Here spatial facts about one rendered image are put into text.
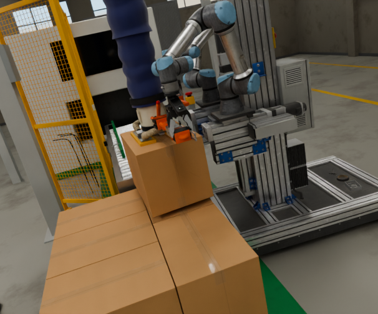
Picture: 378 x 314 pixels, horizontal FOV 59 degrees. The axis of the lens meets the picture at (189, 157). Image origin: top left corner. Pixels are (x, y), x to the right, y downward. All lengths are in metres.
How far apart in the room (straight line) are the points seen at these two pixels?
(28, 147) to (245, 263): 2.28
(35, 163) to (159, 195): 1.61
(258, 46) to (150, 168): 1.04
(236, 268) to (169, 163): 0.70
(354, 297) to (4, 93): 2.93
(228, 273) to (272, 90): 1.27
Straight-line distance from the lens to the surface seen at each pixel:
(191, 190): 2.03
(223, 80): 2.04
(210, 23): 1.86
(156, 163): 1.91
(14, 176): 5.69
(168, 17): 12.16
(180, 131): 1.55
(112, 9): 2.04
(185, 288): 1.58
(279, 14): 13.31
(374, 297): 2.24
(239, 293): 1.70
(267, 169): 2.48
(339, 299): 2.20
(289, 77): 2.33
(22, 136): 3.26
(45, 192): 3.40
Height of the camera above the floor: 1.54
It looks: 20 degrees down
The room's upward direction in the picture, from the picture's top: 13 degrees counter-clockwise
